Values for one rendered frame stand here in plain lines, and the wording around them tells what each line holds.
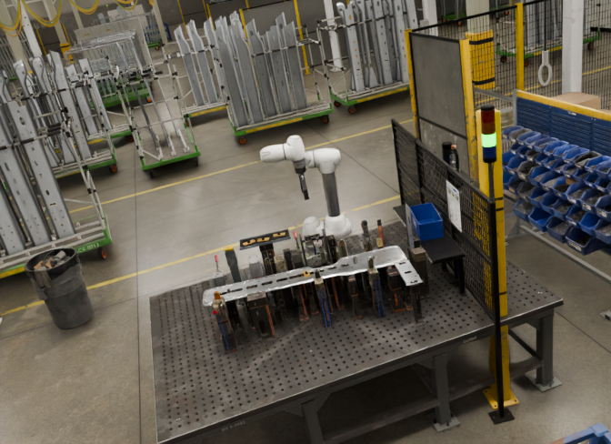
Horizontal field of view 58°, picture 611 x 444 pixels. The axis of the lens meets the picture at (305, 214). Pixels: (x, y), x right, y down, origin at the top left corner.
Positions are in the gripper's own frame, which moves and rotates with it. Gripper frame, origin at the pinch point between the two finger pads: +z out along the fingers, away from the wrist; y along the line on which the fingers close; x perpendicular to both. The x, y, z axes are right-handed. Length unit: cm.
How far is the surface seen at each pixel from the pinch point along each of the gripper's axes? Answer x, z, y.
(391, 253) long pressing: 48, 46, 24
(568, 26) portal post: 356, -17, -278
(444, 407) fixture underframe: 55, 131, 84
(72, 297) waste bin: -234, 113, -146
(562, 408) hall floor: 130, 146, 95
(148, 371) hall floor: -157, 146, -47
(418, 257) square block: 61, 43, 42
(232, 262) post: -60, 41, -5
